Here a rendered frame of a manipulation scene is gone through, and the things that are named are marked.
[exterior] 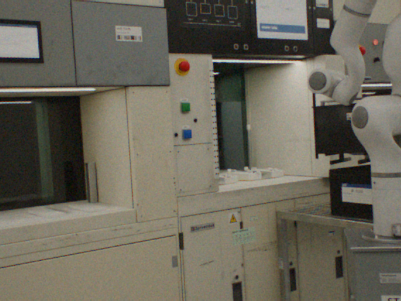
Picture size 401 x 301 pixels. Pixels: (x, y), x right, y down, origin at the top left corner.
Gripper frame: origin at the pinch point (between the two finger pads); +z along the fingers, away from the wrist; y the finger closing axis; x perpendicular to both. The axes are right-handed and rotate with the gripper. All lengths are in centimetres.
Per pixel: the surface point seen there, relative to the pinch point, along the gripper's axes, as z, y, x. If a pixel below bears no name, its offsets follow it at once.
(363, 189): -9.2, 6.1, -38.3
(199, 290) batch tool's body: -36, -50, -74
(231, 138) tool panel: 67, -93, -20
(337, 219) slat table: -12, -3, -49
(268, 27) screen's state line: 3.0, -34.2, 26.4
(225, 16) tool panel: -17, -42, 29
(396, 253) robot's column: -50, 28, -51
